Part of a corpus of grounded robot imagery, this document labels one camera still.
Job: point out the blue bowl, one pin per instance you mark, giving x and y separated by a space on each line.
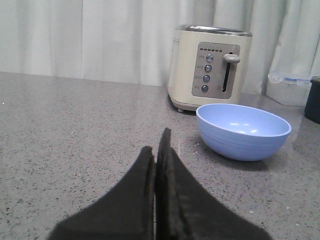
241 132

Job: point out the dark blue pot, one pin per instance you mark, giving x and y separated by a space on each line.
312 107

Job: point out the white curtain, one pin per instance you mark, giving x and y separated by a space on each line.
130 41

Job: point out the clear plastic container blue lid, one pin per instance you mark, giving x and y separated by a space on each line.
288 90

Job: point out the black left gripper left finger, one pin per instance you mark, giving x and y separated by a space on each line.
124 213

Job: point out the cream toaster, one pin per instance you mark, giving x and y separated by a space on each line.
208 66

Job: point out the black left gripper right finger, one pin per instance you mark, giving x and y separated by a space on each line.
186 211

